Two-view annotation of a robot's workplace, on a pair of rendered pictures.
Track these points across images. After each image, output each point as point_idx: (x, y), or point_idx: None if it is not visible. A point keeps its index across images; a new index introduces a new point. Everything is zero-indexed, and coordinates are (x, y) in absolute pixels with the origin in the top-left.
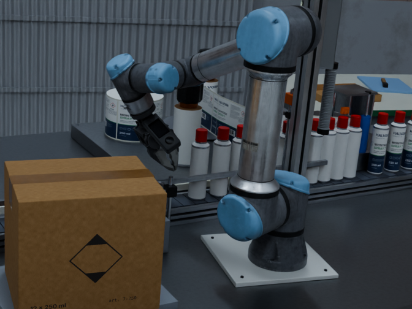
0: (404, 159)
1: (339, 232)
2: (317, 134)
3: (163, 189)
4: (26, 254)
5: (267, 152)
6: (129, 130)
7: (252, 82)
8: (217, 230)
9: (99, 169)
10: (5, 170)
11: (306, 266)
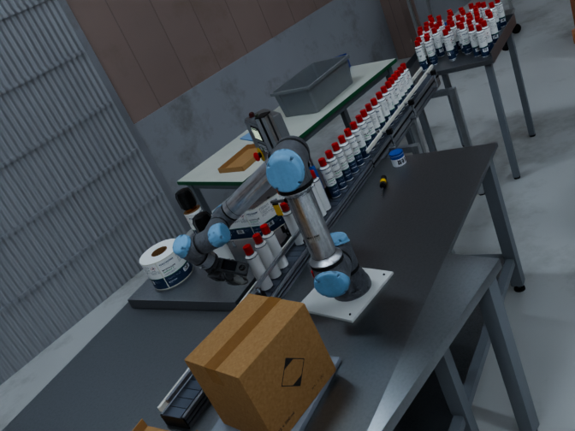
0: (345, 176)
1: (359, 245)
2: None
3: (298, 302)
4: (259, 404)
5: (326, 235)
6: (174, 276)
7: (293, 202)
8: (299, 298)
9: (245, 319)
10: (190, 365)
11: (371, 280)
